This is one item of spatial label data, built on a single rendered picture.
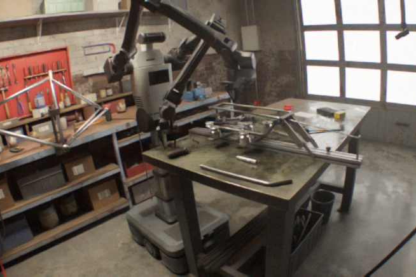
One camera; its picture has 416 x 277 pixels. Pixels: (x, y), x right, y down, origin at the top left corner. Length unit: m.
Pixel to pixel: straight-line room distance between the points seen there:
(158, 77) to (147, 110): 0.20
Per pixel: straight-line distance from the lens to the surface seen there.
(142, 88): 1.52
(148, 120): 1.54
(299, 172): 0.97
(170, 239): 1.68
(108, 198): 2.50
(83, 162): 2.29
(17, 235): 2.37
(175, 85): 1.24
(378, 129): 4.14
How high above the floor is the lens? 1.30
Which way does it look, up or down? 18 degrees down
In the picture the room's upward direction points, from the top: 5 degrees counter-clockwise
